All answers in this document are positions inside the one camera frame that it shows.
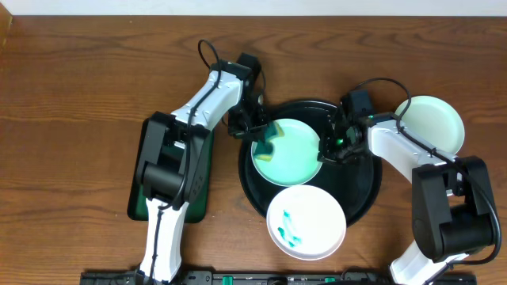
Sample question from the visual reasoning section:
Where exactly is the green yellow sponge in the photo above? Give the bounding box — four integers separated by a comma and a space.
252, 121, 284, 162

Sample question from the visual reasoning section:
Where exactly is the mint plate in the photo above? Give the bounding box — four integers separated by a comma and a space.
402, 95, 465, 154
250, 118, 322, 187

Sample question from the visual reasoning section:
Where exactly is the white plate with green stain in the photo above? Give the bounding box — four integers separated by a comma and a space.
266, 184, 347, 261

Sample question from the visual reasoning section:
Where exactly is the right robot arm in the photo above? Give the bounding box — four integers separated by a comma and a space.
318, 89, 501, 284

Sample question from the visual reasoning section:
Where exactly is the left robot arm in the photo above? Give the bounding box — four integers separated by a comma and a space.
134, 53, 269, 284

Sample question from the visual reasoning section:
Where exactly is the green rectangular tray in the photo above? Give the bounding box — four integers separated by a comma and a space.
128, 112, 214, 223

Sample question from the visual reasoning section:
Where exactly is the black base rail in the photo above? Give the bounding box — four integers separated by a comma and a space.
78, 269, 478, 285

